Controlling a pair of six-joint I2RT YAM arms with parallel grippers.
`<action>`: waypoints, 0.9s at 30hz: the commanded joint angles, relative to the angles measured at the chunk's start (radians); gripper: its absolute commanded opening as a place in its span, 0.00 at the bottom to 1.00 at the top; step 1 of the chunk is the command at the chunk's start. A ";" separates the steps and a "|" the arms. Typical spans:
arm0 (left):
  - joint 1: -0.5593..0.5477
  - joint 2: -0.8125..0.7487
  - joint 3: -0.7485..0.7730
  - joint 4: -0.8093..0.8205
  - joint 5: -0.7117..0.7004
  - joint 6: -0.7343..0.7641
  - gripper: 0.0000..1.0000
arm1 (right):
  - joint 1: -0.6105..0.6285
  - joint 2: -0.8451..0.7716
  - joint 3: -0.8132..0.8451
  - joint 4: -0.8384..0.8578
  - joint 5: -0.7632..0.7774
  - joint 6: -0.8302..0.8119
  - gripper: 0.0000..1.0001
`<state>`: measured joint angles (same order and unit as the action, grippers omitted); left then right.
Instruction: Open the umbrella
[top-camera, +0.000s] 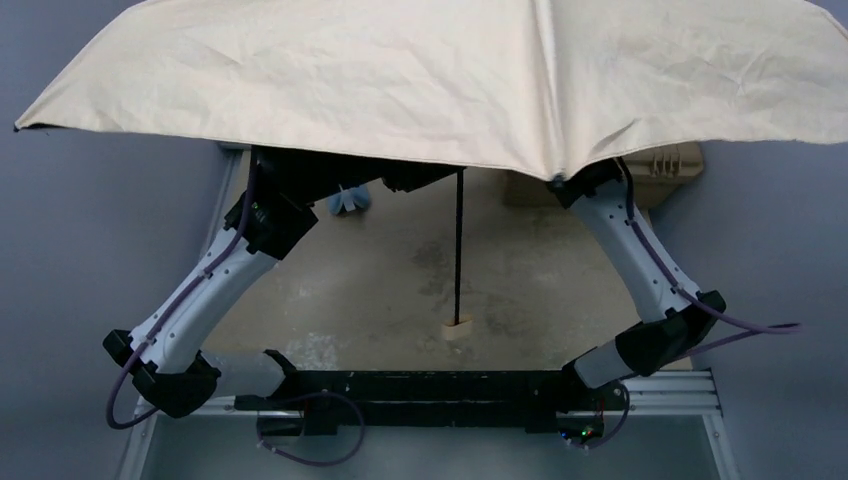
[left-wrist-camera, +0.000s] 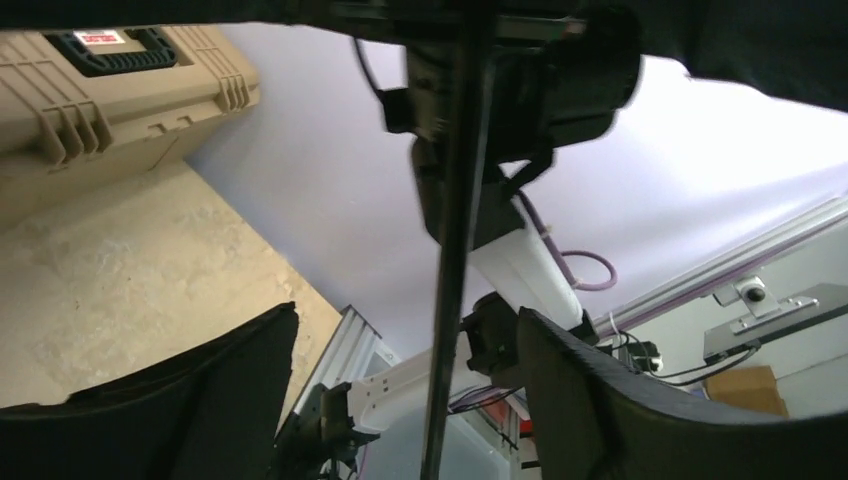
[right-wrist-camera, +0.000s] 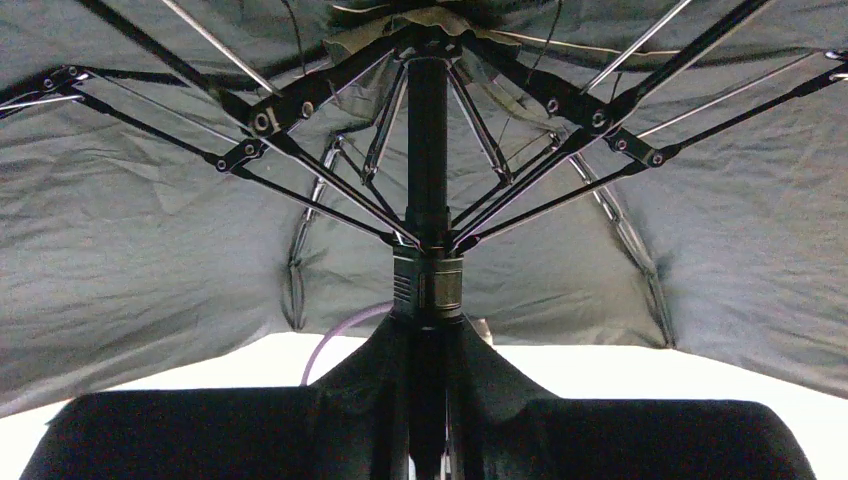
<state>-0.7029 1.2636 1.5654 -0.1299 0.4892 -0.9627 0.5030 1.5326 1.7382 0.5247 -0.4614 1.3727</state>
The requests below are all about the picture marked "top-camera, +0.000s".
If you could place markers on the light blue umbrella case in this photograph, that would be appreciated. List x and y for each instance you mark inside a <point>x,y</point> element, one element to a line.
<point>349,200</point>

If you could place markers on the beige umbrella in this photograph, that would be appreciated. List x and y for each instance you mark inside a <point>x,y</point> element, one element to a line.
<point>543,88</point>

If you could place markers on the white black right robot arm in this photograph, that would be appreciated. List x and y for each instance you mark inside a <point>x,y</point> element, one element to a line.
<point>675,314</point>

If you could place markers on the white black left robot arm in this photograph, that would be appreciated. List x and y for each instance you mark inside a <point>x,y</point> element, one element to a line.
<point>163,355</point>

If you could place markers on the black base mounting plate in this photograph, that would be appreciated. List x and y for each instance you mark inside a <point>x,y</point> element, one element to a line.
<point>325,401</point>

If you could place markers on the tan plastic hard case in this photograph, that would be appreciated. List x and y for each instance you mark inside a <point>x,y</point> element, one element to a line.
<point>657,172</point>

